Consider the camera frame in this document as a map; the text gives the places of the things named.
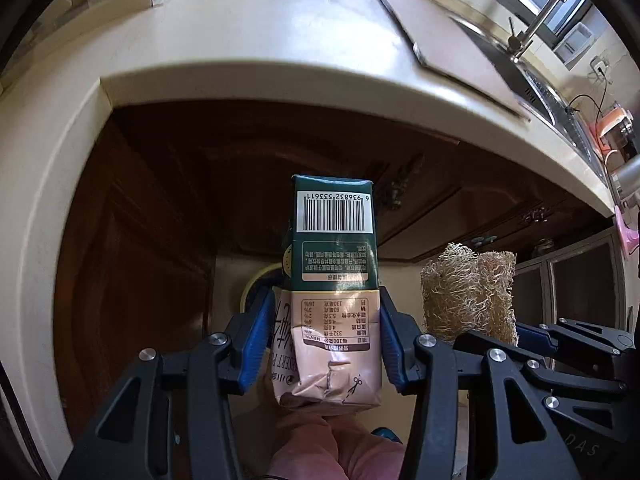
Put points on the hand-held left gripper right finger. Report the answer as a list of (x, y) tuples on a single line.
[(395, 345)]

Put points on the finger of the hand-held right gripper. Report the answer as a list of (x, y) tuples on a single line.
[(575, 377), (537, 336)]

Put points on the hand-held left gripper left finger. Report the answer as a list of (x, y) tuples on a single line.
[(255, 340)]

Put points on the round black bin yellow rim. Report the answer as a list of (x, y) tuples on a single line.
[(251, 287)]

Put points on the beige loofah sponge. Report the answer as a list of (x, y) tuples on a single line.
[(465, 290)]

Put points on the green and pink drink carton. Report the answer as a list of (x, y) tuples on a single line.
[(330, 270)]

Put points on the silver framed glass cabinet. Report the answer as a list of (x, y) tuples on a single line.
[(575, 280)]

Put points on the brown wooden cabinet door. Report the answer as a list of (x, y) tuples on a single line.
[(300, 155), (135, 285)]

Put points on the pink suction hook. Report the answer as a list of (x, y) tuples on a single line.
[(625, 232)]

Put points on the steel kettle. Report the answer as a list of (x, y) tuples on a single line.
[(627, 175)]

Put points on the pink plastic object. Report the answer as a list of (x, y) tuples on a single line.
[(615, 125)]

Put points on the stainless steel sink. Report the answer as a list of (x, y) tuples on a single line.
[(545, 95)]

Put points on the flat brown cardboard sheet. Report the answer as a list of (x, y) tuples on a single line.
[(450, 45)]

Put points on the steel faucet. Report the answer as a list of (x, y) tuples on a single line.
[(540, 20)]

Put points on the dark framed window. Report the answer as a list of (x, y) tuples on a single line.
[(550, 7)]

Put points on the white wall outlet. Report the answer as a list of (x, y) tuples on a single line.
[(598, 67)]

